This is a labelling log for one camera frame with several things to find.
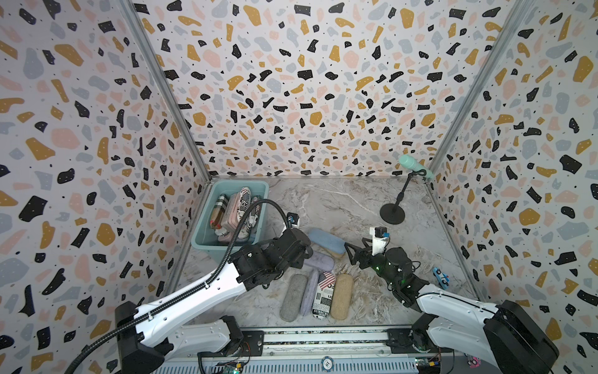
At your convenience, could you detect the teal plastic storage box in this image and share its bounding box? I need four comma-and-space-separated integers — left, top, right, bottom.
191, 179, 269, 263

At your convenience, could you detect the grey felt case front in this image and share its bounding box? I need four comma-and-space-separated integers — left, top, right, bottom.
280, 274, 308, 323

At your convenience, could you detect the newspaper flag case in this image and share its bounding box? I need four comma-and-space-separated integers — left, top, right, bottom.
311, 271, 336, 319
246, 205, 261, 233
230, 186, 252, 227

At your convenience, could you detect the pink glasses case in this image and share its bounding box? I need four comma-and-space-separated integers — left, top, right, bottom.
218, 193, 240, 243

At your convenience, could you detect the purple felt case diagonal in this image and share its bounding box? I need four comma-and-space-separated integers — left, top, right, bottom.
300, 270, 320, 316

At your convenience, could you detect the tan felt case front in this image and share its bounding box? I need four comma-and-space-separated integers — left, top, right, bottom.
330, 274, 354, 320

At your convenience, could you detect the newspaper flag case front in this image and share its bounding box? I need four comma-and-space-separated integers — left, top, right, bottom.
311, 271, 336, 319

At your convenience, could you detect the plaid tartan glasses case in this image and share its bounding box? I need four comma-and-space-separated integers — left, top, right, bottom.
210, 194, 229, 230

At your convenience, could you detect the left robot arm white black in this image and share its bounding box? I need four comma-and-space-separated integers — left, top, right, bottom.
115, 228, 313, 373

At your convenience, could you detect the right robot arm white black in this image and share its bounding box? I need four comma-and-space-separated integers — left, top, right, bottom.
344, 240, 559, 373

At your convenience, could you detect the small blue toy car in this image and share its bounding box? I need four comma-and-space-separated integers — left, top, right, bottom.
432, 267, 450, 289

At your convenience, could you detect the green microphone on black stand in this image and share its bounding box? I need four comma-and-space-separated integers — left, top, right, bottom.
379, 154, 433, 225

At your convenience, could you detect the tan case behind blue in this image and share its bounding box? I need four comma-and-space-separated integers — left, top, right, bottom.
327, 249, 345, 259

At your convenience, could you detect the purple felt case horizontal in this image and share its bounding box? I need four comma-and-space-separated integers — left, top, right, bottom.
304, 252, 335, 272

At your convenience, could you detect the light blue felt case right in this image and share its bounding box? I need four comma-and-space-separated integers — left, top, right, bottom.
308, 228, 346, 254

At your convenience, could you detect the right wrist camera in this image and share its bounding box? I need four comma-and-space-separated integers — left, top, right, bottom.
370, 227, 390, 256

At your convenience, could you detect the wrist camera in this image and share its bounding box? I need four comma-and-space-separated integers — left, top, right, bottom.
370, 227, 390, 256
286, 212, 300, 228

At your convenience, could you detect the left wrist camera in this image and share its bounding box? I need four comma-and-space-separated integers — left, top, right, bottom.
286, 212, 300, 228

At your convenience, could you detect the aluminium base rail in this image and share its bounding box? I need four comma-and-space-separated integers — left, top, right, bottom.
152, 326, 470, 373

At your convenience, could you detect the pink toy car on rail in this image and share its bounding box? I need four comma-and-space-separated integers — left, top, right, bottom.
467, 355, 481, 369

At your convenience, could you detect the black corrugated cable conduit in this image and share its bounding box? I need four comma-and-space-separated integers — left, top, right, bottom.
62, 199, 293, 374

